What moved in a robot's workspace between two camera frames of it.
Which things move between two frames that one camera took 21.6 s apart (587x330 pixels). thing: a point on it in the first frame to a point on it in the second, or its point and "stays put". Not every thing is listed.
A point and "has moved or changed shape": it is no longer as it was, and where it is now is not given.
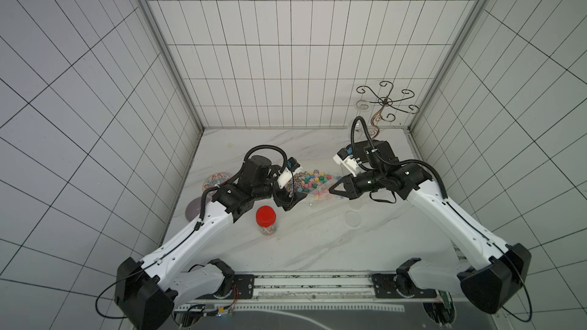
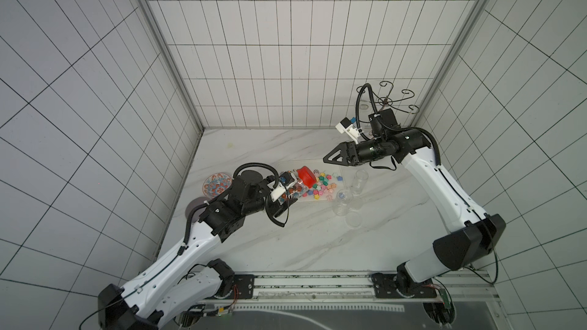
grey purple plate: x=193 y=208 stays put
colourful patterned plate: x=212 y=179 stays put
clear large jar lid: x=352 y=219 stays put
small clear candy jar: x=356 y=204 has moved or changed shape
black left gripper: x=291 y=202 to x=277 y=208
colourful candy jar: x=321 y=192 to x=342 y=201
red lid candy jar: x=266 y=218 to x=305 y=180
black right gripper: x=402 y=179 to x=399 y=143
